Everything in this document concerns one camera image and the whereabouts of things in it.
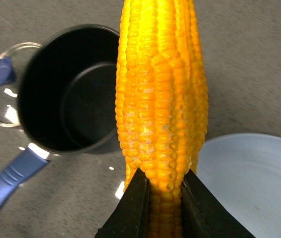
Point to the glass pot lid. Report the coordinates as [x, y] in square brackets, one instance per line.
[13, 63]

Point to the dark blue saucepan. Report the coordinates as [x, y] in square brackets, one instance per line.
[66, 101]

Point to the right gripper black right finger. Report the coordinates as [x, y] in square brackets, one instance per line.
[202, 214]

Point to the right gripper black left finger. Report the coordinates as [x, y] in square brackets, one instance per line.
[131, 216]

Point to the light blue plate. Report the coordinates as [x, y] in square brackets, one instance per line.
[243, 172]

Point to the yellow corn cob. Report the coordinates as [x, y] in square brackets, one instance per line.
[161, 102]

